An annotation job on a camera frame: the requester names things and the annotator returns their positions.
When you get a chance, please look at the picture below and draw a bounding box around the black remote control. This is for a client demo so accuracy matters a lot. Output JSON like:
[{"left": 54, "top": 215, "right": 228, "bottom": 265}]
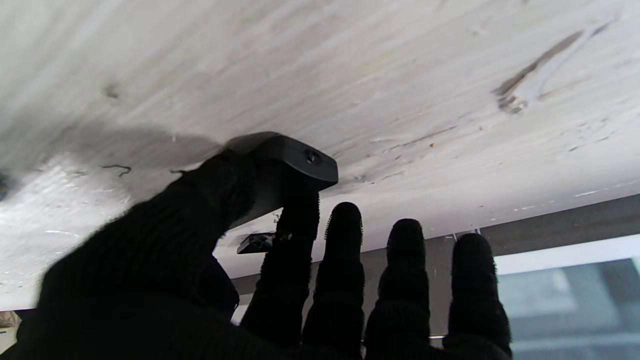
[{"left": 227, "top": 131, "right": 339, "bottom": 230}]

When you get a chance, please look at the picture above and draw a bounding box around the black battery cover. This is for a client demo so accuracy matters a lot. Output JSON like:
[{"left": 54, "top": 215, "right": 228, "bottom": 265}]
[{"left": 237, "top": 232, "right": 276, "bottom": 255}]

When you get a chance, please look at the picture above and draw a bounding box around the long dark low ledge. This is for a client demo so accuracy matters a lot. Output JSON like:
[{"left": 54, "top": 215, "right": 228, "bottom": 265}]
[{"left": 479, "top": 194, "right": 640, "bottom": 258}]

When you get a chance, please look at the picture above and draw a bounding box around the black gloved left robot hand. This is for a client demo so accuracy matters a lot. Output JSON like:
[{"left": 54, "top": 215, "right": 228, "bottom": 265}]
[{"left": 0, "top": 150, "right": 513, "bottom": 360}]

